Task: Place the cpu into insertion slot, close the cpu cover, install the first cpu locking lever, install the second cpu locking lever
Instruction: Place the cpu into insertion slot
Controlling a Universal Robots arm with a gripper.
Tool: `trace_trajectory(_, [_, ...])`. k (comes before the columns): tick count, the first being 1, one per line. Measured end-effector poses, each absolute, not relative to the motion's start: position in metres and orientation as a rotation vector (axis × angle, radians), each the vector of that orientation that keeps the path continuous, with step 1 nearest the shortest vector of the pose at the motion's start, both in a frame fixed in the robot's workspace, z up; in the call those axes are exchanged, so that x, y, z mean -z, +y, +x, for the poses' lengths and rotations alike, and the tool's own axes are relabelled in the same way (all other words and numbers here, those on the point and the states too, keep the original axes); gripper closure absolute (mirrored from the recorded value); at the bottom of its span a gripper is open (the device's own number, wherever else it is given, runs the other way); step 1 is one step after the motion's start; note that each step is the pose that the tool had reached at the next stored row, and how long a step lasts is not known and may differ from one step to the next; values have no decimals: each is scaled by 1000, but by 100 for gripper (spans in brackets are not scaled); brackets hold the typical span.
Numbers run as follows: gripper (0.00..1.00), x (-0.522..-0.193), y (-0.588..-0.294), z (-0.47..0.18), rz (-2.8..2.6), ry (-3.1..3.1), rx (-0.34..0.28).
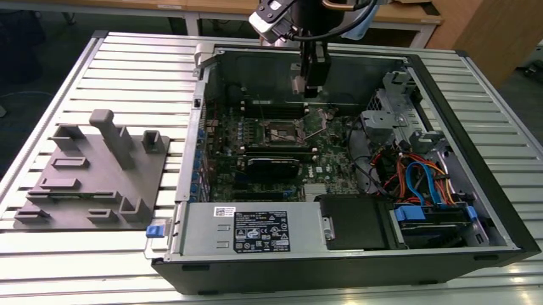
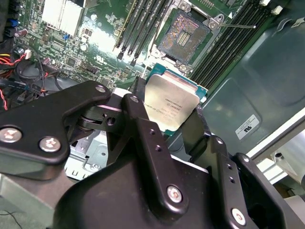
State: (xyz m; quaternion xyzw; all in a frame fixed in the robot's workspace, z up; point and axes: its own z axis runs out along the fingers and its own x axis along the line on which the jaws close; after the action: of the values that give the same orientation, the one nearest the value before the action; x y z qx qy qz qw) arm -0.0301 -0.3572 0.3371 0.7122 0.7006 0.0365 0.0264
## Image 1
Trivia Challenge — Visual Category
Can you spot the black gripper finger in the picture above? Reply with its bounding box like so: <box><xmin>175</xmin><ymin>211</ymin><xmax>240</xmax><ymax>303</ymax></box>
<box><xmin>304</xmin><ymin>40</ymin><xmax>332</xmax><ymax>98</ymax></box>
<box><xmin>299</xmin><ymin>40</ymin><xmax>311</xmax><ymax>79</ymax></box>

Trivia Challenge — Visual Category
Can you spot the CPU silver plate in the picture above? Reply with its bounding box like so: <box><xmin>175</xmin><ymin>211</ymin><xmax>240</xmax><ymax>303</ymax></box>
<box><xmin>291</xmin><ymin>62</ymin><xmax>307</xmax><ymax>95</ymax></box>

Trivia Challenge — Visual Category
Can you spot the metal socket cover frame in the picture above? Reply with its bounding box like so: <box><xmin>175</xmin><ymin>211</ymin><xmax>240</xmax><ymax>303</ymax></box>
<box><xmin>302</xmin><ymin>107</ymin><xmax>331</xmax><ymax>136</ymax></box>

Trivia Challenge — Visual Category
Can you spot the CPU socket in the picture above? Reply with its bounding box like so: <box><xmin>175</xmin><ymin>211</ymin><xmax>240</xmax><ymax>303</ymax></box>
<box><xmin>263</xmin><ymin>119</ymin><xmax>310</xmax><ymax>149</ymax></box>

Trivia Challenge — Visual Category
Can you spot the black expansion slot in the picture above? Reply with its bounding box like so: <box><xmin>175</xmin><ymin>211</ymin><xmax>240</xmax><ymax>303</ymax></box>
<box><xmin>232</xmin><ymin>191</ymin><xmax>304</xmax><ymax>201</ymax></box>

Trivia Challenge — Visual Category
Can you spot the pale blue plastic panel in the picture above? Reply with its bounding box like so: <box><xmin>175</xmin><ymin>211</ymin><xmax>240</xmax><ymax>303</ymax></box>
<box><xmin>342</xmin><ymin>24</ymin><xmax>371</xmax><ymax>39</ymax></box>

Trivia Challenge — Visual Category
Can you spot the RAM stick white label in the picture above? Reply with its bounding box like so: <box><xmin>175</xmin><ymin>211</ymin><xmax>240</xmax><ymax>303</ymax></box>
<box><xmin>248</xmin><ymin>98</ymin><xmax>314</xmax><ymax>111</ymax></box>

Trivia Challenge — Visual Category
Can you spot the metal drive cage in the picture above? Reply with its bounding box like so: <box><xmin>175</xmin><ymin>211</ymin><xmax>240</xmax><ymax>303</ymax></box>
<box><xmin>360</xmin><ymin>71</ymin><xmax>451</xmax><ymax>153</ymax></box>

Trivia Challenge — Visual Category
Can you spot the black RAM stick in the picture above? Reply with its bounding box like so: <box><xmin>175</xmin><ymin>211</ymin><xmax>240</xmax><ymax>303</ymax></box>
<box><xmin>244</xmin><ymin>151</ymin><xmax>318</xmax><ymax>161</ymax></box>
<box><xmin>244</xmin><ymin>145</ymin><xmax>315</xmax><ymax>154</ymax></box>

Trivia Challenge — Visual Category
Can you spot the green motherboard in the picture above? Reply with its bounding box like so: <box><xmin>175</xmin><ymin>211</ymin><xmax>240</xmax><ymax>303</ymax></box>
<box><xmin>199</xmin><ymin>104</ymin><xmax>374</xmax><ymax>204</ymax></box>

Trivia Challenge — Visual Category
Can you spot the black graphics card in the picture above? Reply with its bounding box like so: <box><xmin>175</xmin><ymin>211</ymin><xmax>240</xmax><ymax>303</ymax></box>
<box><xmin>246</xmin><ymin>157</ymin><xmax>302</xmax><ymax>184</ymax></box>

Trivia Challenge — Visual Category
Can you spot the wooden cabinet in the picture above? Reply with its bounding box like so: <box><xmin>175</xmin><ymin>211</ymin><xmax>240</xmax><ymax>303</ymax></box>
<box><xmin>428</xmin><ymin>0</ymin><xmax>543</xmax><ymax>86</ymax></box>

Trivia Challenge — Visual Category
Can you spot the black drive bay box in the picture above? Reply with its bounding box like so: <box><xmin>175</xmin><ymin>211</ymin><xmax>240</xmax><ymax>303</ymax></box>
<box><xmin>318</xmin><ymin>194</ymin><xmax>400</xmax><ymax>252</ymax></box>

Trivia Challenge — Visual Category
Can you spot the hard disk in blue carrier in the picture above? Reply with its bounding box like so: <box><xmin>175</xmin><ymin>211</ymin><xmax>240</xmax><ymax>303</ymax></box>
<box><xmin>392</xmin><ymin>203</ymin><xmax>479</xmax><ymax>250</ymax></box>

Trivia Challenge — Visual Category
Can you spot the silver power supply unit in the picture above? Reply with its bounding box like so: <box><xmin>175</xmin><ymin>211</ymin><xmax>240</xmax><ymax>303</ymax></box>
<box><xmin>170</xmin><ymin>201</ymin><xmax>330</xmax><ymax>255</ymax></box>

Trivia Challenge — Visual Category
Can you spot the black PC case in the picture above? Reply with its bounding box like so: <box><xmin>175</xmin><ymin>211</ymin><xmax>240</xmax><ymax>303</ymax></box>
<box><xmin>151</xmin><ymin>43</ymin><xmax>542</xmax><ymax>296</ymax></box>

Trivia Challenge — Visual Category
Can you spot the grey parts rack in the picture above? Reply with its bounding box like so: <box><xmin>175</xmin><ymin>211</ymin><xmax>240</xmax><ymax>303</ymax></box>
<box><xmin>12</xmin><ymin>109</ymin><xmax>171</xmax><ymax>230</ymax></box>

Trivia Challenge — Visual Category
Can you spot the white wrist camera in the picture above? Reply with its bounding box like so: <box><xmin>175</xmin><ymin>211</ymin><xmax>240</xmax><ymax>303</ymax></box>
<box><xmin>248</xmin><ymin>0</ymin><xmax>298</xmax><ymax>42</ymax></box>

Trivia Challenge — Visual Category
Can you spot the grey case corner bracket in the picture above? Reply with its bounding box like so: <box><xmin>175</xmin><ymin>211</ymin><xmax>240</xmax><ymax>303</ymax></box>
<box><xmin>192</xmin><ymin>43</ymin><xmax>218</xmax><ymax>79</ymax></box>

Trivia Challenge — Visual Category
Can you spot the black wire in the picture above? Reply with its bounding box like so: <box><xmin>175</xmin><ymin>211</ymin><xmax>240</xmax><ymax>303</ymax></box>
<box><xmin>347</xmin><ymin>126</ymin><xmax>387</xmax><ymax>194</ymax></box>

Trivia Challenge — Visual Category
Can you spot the blue data wire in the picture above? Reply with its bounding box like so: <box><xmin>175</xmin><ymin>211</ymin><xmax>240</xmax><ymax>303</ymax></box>
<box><xmin>404</xmin><ymin>161</ymin><xmax>444</xmax><ymax>209</ymax></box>

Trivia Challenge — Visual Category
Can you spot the orange wire bundle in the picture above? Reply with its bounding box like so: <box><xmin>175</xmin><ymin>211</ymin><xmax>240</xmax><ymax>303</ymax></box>
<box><xmin>396</xmin><ymin>152</ymin><xmax>466</xmax><ymax>207</ymax></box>

